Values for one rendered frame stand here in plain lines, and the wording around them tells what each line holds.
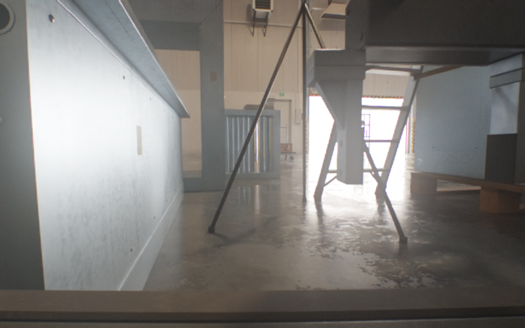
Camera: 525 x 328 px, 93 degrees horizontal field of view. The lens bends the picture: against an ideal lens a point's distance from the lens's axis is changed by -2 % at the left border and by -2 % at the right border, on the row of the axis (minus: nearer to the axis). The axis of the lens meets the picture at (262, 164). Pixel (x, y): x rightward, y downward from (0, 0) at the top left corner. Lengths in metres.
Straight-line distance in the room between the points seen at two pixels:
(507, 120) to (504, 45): 0.06
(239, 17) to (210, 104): 9.03
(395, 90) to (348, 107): 12.26
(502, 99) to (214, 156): 2.03
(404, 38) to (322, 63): 0.06
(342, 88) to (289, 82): 10.40
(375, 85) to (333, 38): 2.58
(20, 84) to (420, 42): 0.37
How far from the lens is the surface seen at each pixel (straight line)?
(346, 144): 0.21
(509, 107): 0.29
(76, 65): 0.47
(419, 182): 2.29
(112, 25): 0.55
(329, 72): 0.21
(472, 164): 2.11
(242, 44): 10.72
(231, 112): 2.90
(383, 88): 12.16
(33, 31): 0.39
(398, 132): 1.98
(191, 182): 2.22
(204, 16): 2.42
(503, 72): 0.30
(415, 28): 0.23
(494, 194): 1.91
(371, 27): 0.22
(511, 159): 0.28
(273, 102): 10.24
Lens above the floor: 0.39
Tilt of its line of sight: 4 degrees down
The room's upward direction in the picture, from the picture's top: straight up
